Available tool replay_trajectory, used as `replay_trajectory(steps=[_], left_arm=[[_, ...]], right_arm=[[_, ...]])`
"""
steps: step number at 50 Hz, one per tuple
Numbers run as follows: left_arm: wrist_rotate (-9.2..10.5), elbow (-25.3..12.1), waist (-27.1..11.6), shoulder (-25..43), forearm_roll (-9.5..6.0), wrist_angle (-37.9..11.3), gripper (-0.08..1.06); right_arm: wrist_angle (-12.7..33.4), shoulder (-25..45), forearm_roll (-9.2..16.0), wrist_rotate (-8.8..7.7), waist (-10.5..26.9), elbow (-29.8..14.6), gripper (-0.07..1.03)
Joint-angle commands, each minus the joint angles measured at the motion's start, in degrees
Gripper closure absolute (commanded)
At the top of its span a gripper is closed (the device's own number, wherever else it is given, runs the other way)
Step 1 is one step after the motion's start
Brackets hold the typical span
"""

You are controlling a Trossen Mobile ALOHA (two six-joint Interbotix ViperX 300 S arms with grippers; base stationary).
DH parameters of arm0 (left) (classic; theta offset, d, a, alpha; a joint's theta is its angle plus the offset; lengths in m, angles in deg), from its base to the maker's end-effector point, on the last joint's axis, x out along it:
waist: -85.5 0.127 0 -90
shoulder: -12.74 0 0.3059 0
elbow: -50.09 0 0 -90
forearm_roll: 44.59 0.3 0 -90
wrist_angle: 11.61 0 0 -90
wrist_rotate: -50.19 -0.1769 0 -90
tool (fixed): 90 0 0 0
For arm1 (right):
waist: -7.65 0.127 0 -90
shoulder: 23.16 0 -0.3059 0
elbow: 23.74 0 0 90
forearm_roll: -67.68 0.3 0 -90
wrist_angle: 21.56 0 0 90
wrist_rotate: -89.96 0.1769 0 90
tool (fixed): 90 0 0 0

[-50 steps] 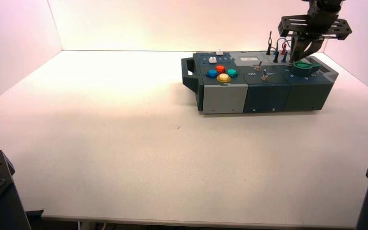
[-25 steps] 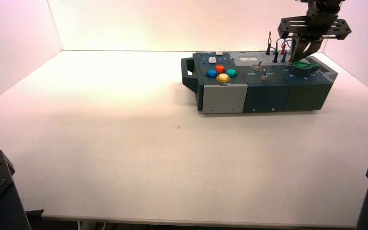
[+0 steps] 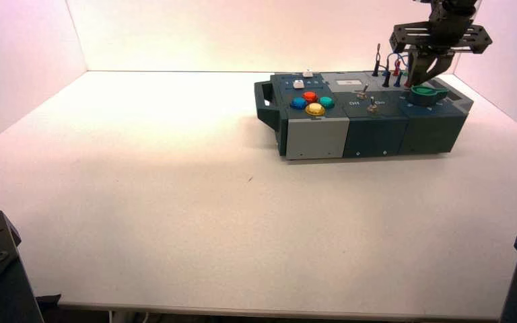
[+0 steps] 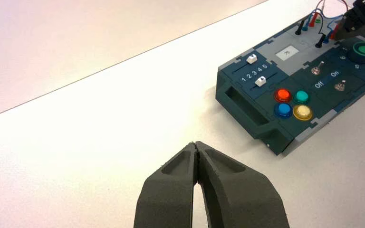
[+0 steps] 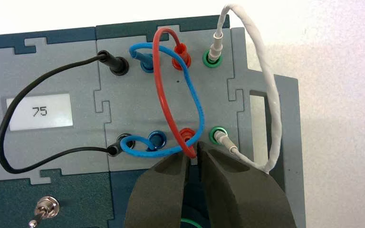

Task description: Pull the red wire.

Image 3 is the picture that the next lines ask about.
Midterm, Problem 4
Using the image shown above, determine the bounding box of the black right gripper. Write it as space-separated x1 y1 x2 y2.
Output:
389 3 494 87

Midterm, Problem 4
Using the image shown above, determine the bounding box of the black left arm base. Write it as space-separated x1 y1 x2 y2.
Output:
0 210 62 323

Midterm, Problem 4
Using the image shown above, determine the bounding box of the green black rotary knob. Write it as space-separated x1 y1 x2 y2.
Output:
409 85 450 107

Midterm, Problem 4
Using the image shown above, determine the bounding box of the dark teal grey control box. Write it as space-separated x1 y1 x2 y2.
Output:
254 70 475 162

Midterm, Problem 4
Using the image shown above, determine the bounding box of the blue wire with banana plugs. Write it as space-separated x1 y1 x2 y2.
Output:
384 51 411 89

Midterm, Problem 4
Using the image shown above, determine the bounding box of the black wire with banana plugs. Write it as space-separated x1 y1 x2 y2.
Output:
372 43 392 89

